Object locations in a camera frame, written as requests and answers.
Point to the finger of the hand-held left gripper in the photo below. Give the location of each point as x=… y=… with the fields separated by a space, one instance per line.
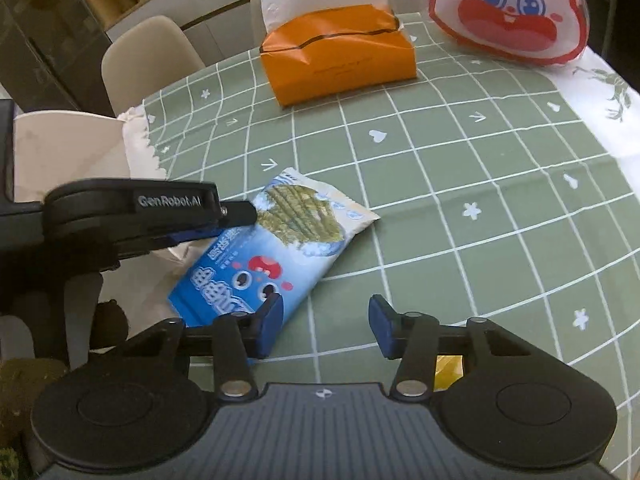
x=240 y=212

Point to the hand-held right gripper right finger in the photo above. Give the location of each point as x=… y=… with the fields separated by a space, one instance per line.
x=380 y=325

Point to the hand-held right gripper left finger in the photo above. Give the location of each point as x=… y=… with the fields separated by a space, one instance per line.
x=270 y=322

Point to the blue seaweed snack packet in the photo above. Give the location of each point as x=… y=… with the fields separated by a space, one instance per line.
x=300 y=220

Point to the yellow plastic wrapper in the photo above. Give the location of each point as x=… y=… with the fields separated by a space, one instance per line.
x=450 y=372

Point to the white crumpled paper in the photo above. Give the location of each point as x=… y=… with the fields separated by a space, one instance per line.
x=142 y=140

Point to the green checkered tablecloth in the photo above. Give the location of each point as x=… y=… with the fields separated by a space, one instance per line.
x=450 y=185

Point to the orange tissue box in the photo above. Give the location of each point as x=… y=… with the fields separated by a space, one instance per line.
x=340 y=65

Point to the dark glass cabinet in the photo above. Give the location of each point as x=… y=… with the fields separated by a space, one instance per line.
x=50 y=35

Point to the olive fuzzy cloth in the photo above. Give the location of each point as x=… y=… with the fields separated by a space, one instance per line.
x=25 y=395

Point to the red and white cartoon bag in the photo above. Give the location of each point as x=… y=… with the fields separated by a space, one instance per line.
x=510 y=15

